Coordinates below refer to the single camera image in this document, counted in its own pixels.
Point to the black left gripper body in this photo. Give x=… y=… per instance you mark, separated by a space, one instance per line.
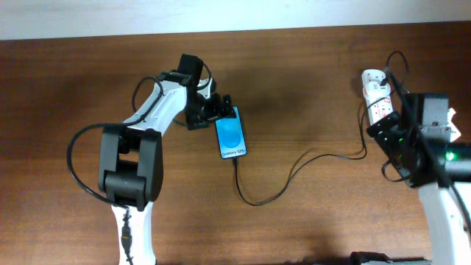
x=209 y=109

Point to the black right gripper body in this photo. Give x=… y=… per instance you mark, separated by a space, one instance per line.
x=392 y=145

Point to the blue smartphone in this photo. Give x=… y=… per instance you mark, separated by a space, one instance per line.
x=230 y=136

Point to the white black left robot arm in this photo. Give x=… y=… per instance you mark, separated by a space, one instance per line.
x=131 y=152

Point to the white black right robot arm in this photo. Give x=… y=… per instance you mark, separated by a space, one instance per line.
x=421 y=144

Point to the white USB charger plug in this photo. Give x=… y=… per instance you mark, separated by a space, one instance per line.
x=374 y=90

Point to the white power strip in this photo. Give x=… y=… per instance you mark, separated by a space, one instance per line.
x=382 y=107

